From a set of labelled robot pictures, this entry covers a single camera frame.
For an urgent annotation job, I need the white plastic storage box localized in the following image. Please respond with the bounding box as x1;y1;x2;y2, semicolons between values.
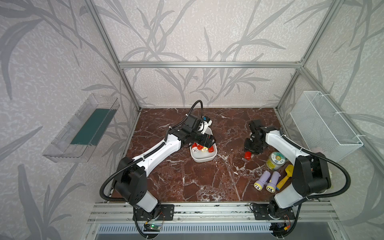
189;138;218;163

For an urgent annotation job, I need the red flashlight long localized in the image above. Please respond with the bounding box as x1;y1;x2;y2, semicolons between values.
208;146;215;153

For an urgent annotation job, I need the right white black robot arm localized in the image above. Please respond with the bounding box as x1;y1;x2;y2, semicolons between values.
245;120;352;209

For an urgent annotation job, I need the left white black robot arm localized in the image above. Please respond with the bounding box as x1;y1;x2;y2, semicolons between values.
99;100;216;216

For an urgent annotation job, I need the round jar with label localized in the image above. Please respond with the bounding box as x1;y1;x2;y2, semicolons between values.
267;152;287;171

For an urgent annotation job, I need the yellow toy shovel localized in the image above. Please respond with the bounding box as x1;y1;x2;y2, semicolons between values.
277;165;294;191

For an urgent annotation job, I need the green shelf liner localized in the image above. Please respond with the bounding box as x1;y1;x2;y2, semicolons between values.
71;109;117;146

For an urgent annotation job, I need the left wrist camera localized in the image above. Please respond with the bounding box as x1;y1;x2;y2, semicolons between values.
198;116;212;134

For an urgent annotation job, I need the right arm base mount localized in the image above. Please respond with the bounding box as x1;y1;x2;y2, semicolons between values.
250;203;295;221

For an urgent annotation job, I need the white wire mesh basket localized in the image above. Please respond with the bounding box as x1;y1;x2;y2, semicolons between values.
290;91;364;162

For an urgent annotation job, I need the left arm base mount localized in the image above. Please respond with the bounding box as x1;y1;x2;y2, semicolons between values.
133;204;175;221

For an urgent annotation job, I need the aluminium front rail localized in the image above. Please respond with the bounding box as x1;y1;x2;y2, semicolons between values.
87;202;340;224

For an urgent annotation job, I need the clear plastic wall shelf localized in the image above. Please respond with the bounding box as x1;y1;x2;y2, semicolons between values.
43;94;120;163

